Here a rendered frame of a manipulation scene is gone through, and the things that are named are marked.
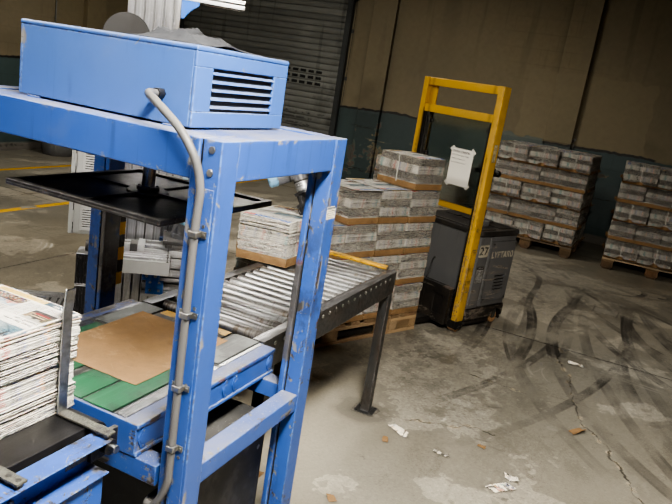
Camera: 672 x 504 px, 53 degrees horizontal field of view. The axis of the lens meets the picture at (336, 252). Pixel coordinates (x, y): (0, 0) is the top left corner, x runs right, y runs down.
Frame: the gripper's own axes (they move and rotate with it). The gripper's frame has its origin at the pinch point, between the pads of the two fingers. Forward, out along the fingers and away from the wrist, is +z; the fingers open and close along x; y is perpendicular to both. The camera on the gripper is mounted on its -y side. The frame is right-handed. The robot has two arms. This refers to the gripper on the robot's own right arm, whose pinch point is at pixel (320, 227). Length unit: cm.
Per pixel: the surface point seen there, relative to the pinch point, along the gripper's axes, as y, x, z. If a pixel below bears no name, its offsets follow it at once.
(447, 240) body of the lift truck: 10, -218, 37
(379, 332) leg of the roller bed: 0, -26, 62
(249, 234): 29.3, 17.8, -7.5
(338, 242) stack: 39, -91, 11
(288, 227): 6.7, 18.4, -4.3
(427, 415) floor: -2, -47, 118
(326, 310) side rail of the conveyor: -18, 53, 35
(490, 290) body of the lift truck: -6, -232, 86
